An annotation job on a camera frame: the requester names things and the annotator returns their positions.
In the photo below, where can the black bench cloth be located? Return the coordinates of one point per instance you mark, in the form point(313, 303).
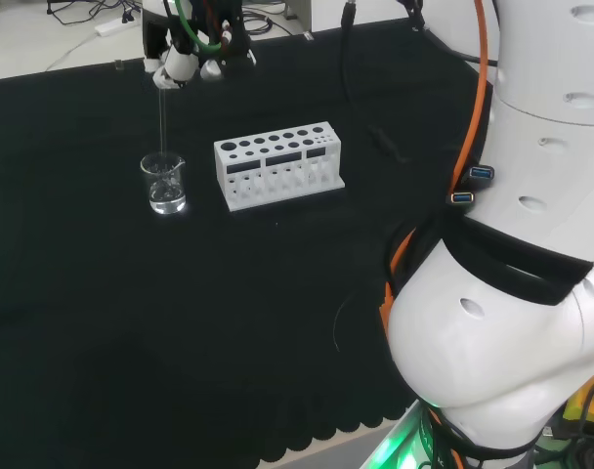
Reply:
point(131, 317)

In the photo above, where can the white power strip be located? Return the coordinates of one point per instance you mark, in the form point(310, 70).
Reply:
point(112, 27)

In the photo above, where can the clear glass beaker with liquid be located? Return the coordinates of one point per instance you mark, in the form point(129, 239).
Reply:
point(164, 193)

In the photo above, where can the small clear cloth clip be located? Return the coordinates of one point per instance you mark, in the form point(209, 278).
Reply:
point(117, 65)

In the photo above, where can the clear glass rod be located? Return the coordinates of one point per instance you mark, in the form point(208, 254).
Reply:
point(163, 122)

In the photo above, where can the white test tube rack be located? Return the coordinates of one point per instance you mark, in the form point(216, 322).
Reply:
point(277, 166)

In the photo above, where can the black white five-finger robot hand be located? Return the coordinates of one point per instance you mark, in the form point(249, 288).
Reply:
point(180, 63)

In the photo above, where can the yellow stop button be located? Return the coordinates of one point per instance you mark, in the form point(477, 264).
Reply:
point(587, 405)

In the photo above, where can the grey tape piece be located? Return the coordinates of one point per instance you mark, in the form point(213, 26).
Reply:
point(308, 36)

